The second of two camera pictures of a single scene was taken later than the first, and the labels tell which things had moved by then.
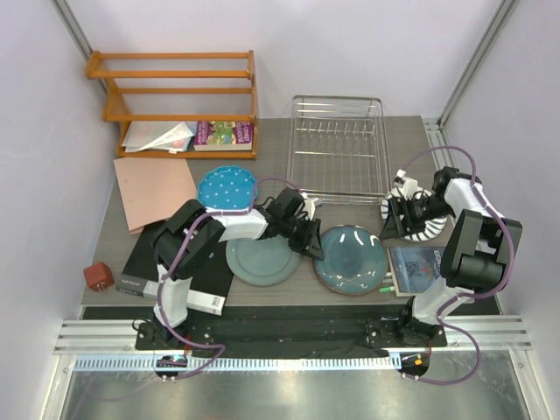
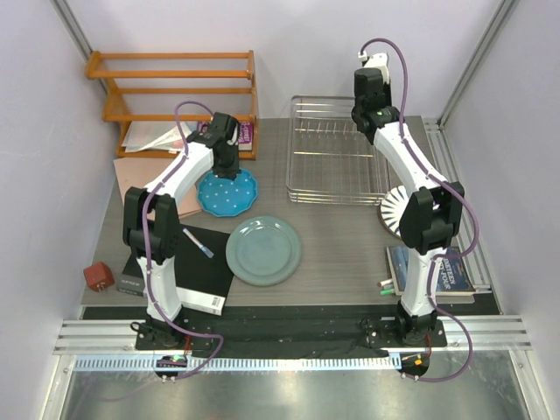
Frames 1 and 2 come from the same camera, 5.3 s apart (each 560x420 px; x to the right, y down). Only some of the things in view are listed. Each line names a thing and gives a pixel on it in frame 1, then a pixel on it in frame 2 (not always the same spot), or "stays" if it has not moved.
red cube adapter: (99, 276) stays
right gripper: (394, 226) → (388, 91)
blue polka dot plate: (227, 187) stays
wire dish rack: (337, 149) stays
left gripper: (312, 247) → (229, 173)
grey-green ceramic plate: (262, 262) stays
